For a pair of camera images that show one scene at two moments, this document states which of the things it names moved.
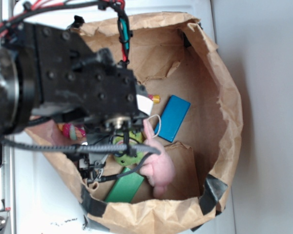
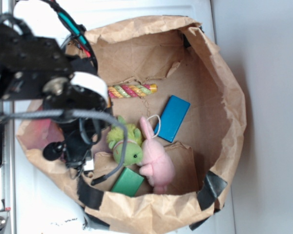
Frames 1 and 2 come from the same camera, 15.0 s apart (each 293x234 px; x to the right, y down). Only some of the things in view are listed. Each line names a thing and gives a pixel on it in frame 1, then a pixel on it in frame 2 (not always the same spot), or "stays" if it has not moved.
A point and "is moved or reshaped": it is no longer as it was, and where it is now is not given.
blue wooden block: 172,118 stays
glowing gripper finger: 144,104 → 91,80
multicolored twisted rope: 72,131 is moved or reshaped
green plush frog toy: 135,137 stays
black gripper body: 90,86 → 21,65
